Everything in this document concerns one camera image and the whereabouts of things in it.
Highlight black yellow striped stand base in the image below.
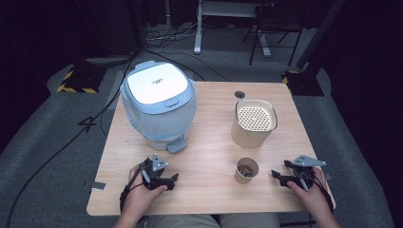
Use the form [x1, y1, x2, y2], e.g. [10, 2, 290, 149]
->
[56, 64, 107, 95]
[281, 68, 325, 97]

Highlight person's right hand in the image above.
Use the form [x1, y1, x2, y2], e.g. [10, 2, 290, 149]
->
[286, 166, 335, 220]

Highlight light blue pedal trash bin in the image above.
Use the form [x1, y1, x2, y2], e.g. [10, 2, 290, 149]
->
[119, 60, 198, 155]

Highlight bundle of floor cables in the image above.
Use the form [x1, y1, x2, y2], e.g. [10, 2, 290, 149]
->
[144, 22, 203, 50]

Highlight dark scraps in cup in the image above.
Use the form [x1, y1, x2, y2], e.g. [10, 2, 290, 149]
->
[239, 165, 255, 179]

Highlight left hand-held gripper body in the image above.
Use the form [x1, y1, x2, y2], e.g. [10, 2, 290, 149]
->
[139, 153, 174, 191]

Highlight long black floor cable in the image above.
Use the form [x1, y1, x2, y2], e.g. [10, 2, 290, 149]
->
[4, 47, 150, 228]

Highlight black chair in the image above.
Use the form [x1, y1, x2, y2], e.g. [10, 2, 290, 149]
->
[241, 2, 306, 67]

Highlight dark slanted metal pole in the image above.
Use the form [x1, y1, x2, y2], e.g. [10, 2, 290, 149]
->
[296, 0, 347, 69]

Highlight small brown paper cup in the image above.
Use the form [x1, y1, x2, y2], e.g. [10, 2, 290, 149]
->
[234, 157, 259, 185]

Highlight white desk frame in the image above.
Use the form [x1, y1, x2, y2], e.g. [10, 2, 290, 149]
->
[193, 0, 273, 59]

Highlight grey tape strip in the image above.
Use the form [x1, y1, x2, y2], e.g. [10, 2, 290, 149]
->
[90, 180, 107, 191]

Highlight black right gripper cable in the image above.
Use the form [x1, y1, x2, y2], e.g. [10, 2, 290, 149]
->
[302, 172, 336, 214]

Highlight person's left hand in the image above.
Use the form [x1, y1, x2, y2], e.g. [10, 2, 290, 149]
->
[121, 164, 169, 220]

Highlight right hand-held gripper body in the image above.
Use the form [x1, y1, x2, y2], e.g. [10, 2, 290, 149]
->
[279, 154, 328, 191]

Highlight beige container with perforated strainer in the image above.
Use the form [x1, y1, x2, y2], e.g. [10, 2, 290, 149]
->
[230, 99, 278, 150]

